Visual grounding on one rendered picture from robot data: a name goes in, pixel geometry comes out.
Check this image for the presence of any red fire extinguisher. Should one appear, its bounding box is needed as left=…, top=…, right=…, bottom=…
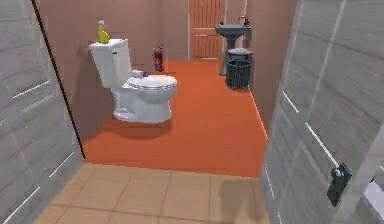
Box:
left=152, top=45, right=165, bottom=73

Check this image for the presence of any orange wooden door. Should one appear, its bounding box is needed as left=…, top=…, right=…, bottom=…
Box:
left=188, top=0, right=228, bottom=62

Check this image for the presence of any white toilet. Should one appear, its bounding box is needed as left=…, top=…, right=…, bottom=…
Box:
left=88, top=38, right=178, bottom=124

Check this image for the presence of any yellow spray bottle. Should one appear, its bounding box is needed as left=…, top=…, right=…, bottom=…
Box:
left=96, top=20, right=111, bottom=45

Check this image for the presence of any grey pedestal sink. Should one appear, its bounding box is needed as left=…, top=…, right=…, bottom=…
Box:
left=214, top=22, right=253, bottom=76

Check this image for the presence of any grey room door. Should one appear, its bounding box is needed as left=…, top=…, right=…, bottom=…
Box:
left=260, top=0, right=384, bottom=224

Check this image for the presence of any dark wire bin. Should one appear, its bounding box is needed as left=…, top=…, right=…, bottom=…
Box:
left=225, top=47, right=254, bottom=90

